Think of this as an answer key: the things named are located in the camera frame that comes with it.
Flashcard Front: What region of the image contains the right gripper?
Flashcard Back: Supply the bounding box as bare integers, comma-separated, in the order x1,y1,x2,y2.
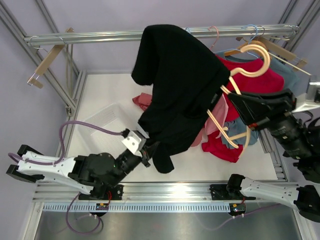
225,87,312,159

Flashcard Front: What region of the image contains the beige plastic hanger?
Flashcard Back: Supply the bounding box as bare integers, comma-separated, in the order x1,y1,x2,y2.
207,44,271,156

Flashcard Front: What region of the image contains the dusty pink t shirt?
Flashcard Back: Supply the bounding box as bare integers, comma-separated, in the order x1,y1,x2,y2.
132,92,152,111

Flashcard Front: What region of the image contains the black t shirt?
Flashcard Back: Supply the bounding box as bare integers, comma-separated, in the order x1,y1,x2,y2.
131,24,230,174

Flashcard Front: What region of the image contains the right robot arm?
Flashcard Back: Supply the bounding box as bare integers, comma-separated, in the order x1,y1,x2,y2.
226,89,320,223

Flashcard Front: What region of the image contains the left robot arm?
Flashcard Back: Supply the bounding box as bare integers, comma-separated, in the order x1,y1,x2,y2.
6,141,159,200

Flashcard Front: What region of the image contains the red t shirt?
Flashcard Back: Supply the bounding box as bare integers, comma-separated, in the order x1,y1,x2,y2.
201,52,285,163

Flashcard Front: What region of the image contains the grey blue t shirt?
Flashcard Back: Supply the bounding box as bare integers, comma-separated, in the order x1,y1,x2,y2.
215,51,299,137

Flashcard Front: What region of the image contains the light pink t shirt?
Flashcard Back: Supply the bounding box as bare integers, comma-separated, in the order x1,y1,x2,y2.
191,93,230,148

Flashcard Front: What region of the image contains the right wooden clip hanger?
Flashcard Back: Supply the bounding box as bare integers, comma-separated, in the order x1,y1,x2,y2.
236,36,309,72

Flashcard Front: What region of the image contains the wooden clip hanger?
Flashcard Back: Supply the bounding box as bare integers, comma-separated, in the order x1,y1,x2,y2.
236,36,309,72
27,35,74,89

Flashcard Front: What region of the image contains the left wooden clip hanger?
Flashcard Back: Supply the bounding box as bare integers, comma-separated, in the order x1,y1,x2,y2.
27,35,74,89

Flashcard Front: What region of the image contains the white laundry basket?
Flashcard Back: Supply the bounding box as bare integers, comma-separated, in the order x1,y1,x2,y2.
77,103,140,156

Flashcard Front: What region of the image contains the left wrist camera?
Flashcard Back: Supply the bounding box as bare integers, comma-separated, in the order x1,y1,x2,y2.
121,129,147,157

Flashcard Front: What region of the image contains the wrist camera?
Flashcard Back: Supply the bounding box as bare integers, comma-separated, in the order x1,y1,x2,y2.
121,129,147,157
292,79,320,113

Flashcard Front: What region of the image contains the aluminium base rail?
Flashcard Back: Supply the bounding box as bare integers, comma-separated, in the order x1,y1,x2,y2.
31,181,305,203

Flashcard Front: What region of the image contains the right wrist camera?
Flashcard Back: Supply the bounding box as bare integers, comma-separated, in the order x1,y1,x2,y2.
292,79,320,113

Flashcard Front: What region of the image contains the blue wire hanger right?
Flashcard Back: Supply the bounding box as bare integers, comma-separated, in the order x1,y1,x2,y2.
242,24,266,44

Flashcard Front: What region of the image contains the metal hanging rail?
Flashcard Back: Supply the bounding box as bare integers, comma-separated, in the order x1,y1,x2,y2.
24,24,300,46

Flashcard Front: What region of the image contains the pink wire hanger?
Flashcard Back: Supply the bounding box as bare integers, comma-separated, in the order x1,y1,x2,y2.
208,25,220,51

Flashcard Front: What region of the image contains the white slotted cable duct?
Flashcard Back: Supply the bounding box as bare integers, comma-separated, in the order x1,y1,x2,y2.
42,202,231,213

